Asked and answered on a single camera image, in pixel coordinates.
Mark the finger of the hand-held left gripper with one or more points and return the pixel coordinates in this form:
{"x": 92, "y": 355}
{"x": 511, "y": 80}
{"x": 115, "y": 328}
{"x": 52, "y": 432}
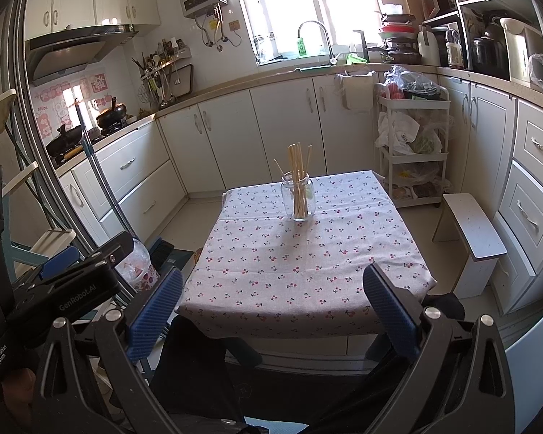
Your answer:
{"x": 113, "y": 246}
{"x": 61, "y": 260}

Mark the white electric kettle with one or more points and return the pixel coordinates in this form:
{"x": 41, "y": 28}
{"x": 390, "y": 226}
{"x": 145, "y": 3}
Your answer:
{"x": 427, "y": 49}

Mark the pink wall sticker sheet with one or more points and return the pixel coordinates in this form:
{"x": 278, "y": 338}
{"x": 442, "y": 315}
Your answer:
{"x": 45, "y": 104}

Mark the stack of pots and bowls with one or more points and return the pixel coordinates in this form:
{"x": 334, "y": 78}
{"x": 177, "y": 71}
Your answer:
{"x": 398, "y": 31}

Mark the green dish soap bottle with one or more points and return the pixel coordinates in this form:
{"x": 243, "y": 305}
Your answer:
{"x": 302, "y": 48}

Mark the white two-drawer cabinet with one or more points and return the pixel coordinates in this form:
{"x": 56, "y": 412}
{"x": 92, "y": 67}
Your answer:
{"x": 126, "y": 190}

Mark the white four-door base cabinet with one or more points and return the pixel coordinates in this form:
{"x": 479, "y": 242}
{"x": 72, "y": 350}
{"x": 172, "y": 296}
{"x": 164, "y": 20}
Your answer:
{"x": 271, "y": 122}

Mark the cream wooden rack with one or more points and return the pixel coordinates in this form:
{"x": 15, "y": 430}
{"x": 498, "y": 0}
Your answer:
{"x": 54, "y": 239}

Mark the pink-tinted plastic bag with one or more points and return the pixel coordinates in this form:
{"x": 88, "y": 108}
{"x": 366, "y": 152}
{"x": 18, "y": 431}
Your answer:
{"x": 138, "y": 266}

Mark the clear bag of groceries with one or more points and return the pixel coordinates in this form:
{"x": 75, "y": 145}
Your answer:
{"x": 407, "y": 79}

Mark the bundle of wooden chopsticks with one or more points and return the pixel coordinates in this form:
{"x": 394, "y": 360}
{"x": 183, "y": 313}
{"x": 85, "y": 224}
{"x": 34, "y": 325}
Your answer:
{"x": 294, "y": 162}

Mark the cooking oil bottle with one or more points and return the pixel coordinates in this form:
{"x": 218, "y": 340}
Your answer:
{"x": 454, "y": 54}

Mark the steel range hood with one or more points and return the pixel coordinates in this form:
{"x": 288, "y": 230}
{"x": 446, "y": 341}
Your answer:
{"x": 68, "y": 54}

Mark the white hanging bin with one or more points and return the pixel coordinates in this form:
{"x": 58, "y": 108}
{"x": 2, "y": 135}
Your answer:
{"x": 357, "y": 92}

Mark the person's left leg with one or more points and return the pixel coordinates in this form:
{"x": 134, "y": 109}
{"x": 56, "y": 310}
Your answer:
{"x": 194, "y": 370}

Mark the white trolley cart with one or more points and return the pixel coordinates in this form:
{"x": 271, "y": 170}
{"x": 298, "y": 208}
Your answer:
{"x": 411, "y": 104}

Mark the dark angular tap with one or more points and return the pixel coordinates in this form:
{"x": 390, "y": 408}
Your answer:
{"x": 361, "y": 47}

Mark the kitchen window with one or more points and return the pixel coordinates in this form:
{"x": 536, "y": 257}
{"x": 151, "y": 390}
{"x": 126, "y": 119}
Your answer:
{"x": 289, "y": 0}

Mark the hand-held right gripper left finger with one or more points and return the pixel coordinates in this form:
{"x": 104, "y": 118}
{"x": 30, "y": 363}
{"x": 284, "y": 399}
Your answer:
{"x": 156, "y": 312}

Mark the cherry print tablecloth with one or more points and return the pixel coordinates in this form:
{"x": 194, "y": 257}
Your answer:
{"x": 298, "y": 271}

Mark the chrome arched faucet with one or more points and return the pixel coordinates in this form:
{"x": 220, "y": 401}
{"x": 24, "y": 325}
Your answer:
{"x": 329, "y": 45}

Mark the beige kitchen countertop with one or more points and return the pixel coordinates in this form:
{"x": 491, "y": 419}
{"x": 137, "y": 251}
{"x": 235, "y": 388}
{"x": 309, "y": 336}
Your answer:
{"x": 488, "y": 77}

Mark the white stool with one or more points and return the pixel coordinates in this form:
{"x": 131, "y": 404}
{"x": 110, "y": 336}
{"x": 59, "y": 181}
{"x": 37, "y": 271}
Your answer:
{"x": 473, "y": 230}

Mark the wall utensil rack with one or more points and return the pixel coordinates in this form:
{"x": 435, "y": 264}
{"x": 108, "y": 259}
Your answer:
{"x": 158, "y": 70}

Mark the white table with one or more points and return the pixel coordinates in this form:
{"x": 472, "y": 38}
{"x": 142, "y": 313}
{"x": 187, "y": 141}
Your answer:
{"x": 298, "y": 348}

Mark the beige wall outlet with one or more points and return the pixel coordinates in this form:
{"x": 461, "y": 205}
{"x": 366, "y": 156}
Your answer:
{"x": 234, "y": 25}

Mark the black kettle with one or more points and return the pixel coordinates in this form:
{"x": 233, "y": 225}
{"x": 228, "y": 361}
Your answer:
{"x": 488, "y": 54}

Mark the gas stove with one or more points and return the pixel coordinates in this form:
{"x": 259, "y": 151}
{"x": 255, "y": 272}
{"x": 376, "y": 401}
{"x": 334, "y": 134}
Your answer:
{"x": 111, "y": 130}

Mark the person's left hand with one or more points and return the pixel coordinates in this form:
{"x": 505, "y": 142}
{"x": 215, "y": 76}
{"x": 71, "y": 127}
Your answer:
{"x": 20, "y": 386}

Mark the green plastic basin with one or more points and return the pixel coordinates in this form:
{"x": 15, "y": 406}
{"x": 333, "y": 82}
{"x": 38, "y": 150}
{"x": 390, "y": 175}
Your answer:
{"x": 355, "y": 59}

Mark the white plastic bag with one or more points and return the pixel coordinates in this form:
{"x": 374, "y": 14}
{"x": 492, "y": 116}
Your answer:
{"x": 396, "y": 131}

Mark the white thermo pot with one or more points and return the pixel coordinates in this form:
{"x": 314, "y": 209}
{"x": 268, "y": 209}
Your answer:
{"x": 520, "y": 49}

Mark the white wall cabinet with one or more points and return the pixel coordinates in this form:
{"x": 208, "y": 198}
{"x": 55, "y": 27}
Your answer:
{"x": 72, "y": 4}

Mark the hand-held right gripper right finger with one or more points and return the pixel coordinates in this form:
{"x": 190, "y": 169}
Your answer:
{"x": 391, "y": 312}

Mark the clear glass jar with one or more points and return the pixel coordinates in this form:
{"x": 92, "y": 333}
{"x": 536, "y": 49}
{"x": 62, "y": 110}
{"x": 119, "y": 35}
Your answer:
{"x": 287, "y": 203}

